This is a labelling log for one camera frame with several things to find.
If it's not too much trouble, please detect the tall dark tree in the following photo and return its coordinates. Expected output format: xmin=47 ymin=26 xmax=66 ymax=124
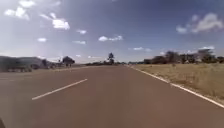
xmin=107 ymin=52 xmax=115 ymax=66

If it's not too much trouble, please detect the row of dark trees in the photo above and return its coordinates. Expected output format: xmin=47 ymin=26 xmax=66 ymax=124
xmin=41 ymin=55 xmax=76 ymax=69

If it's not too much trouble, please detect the building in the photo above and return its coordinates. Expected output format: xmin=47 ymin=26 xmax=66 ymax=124
xmin=0 ymin=55 xmax=44 ymax=73

